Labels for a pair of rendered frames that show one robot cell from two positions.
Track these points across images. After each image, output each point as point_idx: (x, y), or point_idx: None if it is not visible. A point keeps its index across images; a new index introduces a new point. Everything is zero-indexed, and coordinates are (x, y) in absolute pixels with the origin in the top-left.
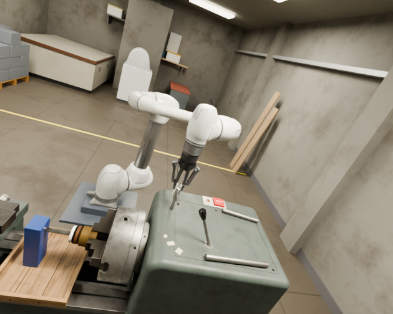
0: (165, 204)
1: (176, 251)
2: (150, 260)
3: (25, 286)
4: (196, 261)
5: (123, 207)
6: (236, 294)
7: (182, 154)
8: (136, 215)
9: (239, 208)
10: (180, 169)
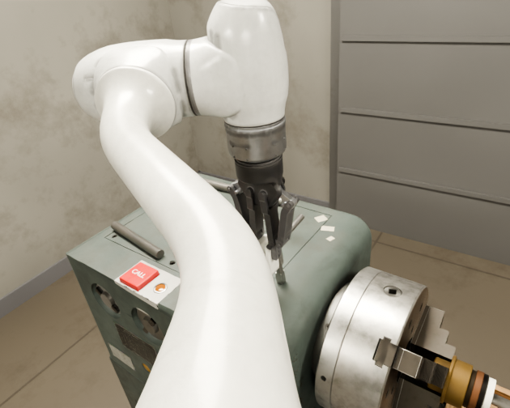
0: (285, 296)
1: (325, 218)
2: (367, 229)
3: None
4: (303, 205)
5: (388, 326)
6: None
7: (282, 163)
8: (365, 294)
9: (104, 258)
10: (273, 206)
